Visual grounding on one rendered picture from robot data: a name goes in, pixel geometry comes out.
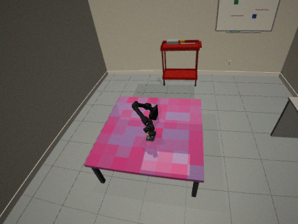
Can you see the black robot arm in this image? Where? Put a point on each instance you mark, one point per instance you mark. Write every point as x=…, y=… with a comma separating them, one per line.
x=146, y=121

